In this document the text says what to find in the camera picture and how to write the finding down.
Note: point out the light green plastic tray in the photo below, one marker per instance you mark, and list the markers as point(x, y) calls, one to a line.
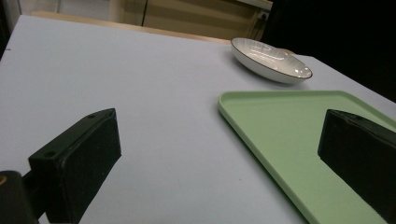
point(289, 130)

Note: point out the beige curtain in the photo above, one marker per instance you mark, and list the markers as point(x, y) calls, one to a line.
point(174, 15)

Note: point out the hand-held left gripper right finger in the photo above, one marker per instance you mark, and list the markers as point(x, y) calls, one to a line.
point(361, 152)

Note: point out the white ribbed ceramic plate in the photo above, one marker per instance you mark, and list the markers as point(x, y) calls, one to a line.
point(274, 60)

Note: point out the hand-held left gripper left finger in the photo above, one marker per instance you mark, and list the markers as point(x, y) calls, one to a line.
point(74, 165)

